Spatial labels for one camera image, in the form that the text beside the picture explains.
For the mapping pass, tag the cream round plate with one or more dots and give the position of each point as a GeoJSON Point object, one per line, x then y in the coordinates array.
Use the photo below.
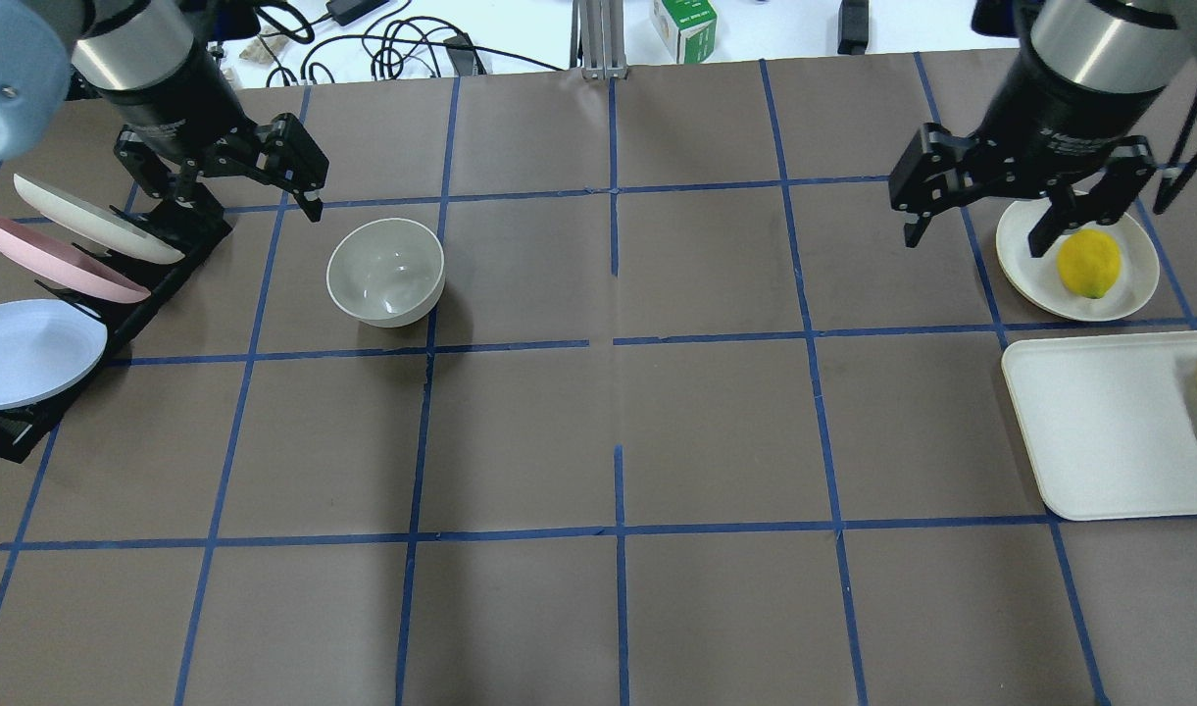
{"type": "Point", "coordinates": [1126, 260]}

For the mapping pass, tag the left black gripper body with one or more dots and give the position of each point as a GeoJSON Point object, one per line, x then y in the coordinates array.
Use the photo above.
{"type": "Point", "coordinates": [170, 106]}

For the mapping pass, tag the yellow lemon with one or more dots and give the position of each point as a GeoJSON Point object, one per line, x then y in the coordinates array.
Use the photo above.
{"type": "Point", "coordinates": [1089, 263]}

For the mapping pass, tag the cream plate in rack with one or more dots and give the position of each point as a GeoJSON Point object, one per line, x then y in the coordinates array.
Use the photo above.
{"type": "Point", "coordinates": [95, 223]}

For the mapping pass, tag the white ceramic bowl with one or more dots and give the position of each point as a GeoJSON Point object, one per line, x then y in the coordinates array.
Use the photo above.
{"type": "Point", "coordinates": [389, 273]}

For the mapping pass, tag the black power adapter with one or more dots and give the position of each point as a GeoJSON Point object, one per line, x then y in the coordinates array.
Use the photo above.
{"type": "Point", "coordinates": [346, 12]}

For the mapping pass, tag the white rectangular tray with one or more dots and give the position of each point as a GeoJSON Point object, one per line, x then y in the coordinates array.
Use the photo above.
{"type": "Point", "coordinates": [1109, 422]}

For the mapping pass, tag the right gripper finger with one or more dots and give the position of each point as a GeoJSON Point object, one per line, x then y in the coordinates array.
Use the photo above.
{"type": "Point", "coordinates": [1125, 173]}
{"type": "Point", "coordinates": [934, 174]}

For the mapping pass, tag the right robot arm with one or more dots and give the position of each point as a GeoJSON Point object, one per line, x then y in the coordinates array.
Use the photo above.
{"type": "Point", "coordinates": [1111, 46]}

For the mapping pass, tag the aluminium frame post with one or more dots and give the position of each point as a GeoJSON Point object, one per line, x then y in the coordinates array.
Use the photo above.
{"type": "Point", "coordinates": [597, 42]}

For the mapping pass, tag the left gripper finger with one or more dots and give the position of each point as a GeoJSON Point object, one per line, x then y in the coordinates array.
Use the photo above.
{"type": "Point", "coordinates": [297, 163]}
{"type": "Point", "coordinates": [165, 178]}

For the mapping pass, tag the black dish rack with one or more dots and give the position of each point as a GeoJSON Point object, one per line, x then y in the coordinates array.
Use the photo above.
{"type": "Point", "coordinates": [194, 228]}

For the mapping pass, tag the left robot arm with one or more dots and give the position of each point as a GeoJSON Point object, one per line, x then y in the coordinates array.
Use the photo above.
{"type": "Point", "coordinates": [110, 44]}

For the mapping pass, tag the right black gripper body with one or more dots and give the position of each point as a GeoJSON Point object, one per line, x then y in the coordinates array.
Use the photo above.
{"type": "Point", "coordinates": [1057, 106]}

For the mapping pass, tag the light blue plate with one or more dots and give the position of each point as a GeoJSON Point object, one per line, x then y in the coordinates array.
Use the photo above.
{"type": "Point", "coordinates": [46, 347]}

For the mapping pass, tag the green white carton box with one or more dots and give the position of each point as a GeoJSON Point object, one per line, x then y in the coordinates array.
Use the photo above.
{"type": "Point", "coordinates": [688, 29]}

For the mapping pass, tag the pink plate in rack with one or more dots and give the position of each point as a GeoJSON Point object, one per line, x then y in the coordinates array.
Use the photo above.
{"type": "Point", "coordinates": [66, 265]}

